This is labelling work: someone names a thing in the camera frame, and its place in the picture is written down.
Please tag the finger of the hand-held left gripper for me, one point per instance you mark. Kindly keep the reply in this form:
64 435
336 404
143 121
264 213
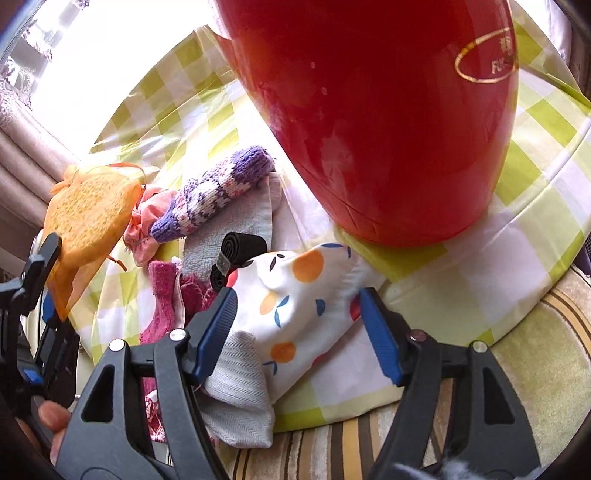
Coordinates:
48 309
44 258

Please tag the light pink frilled cloth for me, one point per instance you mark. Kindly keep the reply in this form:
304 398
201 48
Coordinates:
147 230

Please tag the purple white knitted sock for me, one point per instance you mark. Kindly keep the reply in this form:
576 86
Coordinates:
207 198

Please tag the red white patterned cloth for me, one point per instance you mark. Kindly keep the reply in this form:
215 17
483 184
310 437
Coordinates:
154 410

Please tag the yellow checked plastic tablecloth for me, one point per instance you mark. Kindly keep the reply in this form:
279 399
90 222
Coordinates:
531 161

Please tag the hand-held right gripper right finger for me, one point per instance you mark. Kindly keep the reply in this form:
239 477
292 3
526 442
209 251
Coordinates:
378 341

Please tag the orange mesh pouch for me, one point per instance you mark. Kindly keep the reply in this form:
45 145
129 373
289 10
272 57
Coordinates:
87 217

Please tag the magenta fuzzy cloth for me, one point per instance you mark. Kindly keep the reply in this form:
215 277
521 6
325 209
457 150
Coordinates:
161 300

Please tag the striped plush cushion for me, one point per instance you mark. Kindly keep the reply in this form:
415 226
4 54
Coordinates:
554 332

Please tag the red thermos flask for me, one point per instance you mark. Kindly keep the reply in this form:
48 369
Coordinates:
369 115

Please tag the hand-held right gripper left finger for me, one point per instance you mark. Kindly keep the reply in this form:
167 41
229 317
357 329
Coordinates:
217 332

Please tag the white orange-print cloth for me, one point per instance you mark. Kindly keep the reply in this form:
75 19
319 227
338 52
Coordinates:
295 304

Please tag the grey herringbone cloth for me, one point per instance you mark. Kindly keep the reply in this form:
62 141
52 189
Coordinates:
240 406

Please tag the grey terry towel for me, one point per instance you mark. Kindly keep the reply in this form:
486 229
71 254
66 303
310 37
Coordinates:
212 235

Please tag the person's left hand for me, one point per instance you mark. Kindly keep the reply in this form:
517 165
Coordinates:
53 417

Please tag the white lace sheer curtain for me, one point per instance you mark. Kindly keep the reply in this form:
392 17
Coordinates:
18 78

